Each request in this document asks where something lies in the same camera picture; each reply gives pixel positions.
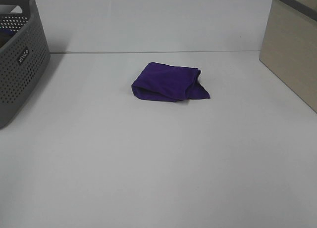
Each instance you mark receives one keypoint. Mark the purple towel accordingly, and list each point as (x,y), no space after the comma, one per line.
(161,82)

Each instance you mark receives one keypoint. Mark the grey perforated basket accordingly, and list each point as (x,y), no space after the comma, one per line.
(23,58)

